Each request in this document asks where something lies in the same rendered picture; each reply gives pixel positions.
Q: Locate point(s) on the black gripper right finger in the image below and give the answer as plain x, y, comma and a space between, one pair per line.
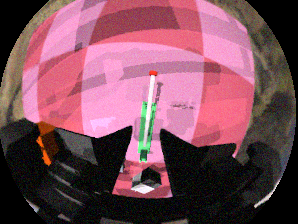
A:
184, 161

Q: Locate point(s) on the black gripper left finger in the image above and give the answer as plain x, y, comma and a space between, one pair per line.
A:
106, 153

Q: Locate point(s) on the grey pin with red cap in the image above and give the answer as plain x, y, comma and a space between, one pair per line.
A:
150, 105

